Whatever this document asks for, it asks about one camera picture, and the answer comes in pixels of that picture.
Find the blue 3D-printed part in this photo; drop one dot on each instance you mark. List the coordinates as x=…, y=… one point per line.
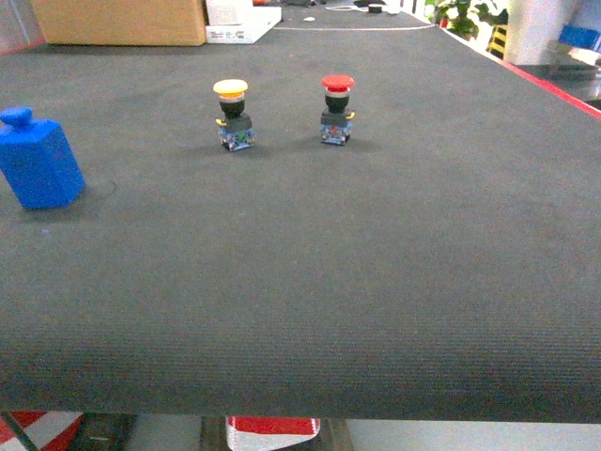
x=37, y=160

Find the red mushroom push button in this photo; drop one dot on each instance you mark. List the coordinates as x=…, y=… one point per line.
x=336, y=119

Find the yellow mushroom push button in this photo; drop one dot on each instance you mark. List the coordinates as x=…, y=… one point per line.
x=236, y=128

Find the white flat box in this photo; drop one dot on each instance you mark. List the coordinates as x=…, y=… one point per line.
x=258, y=24

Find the small white box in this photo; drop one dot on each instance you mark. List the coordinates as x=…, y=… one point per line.
x=228, y=12

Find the green potted plant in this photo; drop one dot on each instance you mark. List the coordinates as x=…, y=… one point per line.
x=465, y=17

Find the large cardboard box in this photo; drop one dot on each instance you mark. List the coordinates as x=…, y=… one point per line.
x=122, y=23

